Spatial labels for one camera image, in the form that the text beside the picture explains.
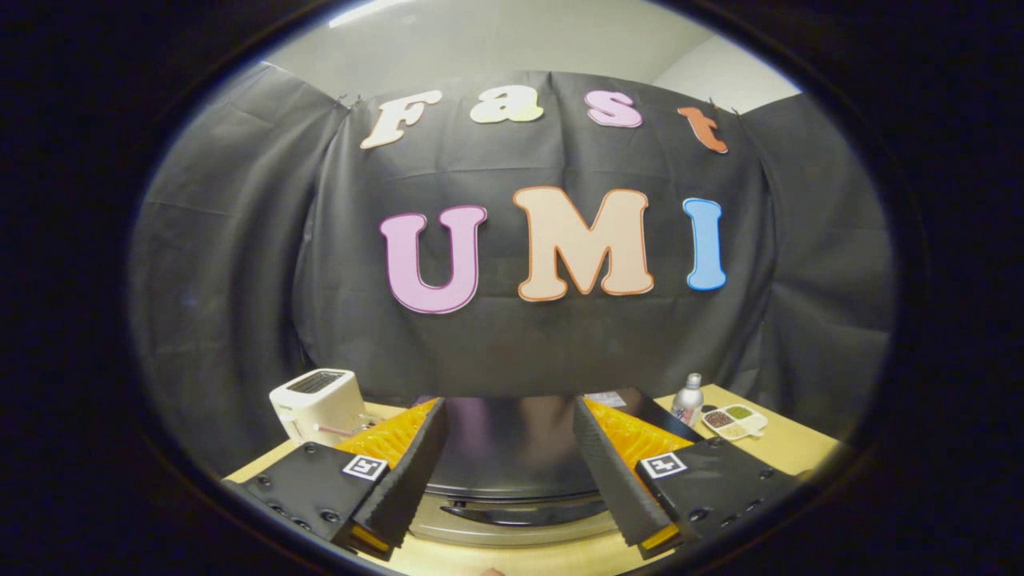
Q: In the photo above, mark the white pop-up toaster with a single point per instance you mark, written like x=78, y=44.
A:
x=320, y=404

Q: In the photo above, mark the silver bottle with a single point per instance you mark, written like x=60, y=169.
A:
x=686, y=404

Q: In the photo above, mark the white divided spice dish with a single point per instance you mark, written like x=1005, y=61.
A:
x=734, y=422

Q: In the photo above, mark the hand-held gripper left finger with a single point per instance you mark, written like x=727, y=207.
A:
x=412, y=472

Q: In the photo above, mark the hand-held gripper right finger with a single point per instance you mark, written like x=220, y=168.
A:
x=608, y=472

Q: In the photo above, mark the black toaster oven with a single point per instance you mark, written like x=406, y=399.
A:
x=512, y=448

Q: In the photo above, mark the black backdrop cloth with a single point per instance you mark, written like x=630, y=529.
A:
x=240, y=280

